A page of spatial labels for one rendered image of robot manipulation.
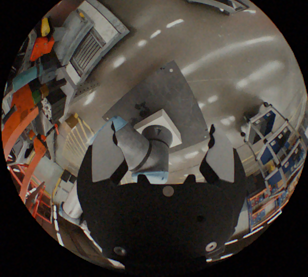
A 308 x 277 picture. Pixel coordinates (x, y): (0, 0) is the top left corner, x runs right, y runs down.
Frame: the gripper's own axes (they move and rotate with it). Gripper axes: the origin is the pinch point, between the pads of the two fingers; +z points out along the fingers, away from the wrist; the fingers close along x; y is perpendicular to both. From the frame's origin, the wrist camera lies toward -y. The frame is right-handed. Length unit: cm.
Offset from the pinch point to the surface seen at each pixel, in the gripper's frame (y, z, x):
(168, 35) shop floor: -36, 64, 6
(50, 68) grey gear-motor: -28, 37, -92
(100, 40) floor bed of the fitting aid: -37, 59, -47
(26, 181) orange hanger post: 107, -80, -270
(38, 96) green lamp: -6.8, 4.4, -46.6
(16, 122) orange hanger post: -2, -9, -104
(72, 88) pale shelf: -3.7, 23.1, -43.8
